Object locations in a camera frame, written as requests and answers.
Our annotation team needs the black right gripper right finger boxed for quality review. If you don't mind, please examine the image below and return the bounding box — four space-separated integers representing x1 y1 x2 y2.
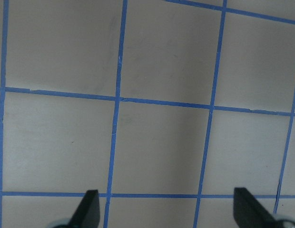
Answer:
233 188 283 228

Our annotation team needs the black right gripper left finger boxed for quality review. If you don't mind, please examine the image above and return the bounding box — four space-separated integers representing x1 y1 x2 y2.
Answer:
67 190 100 228

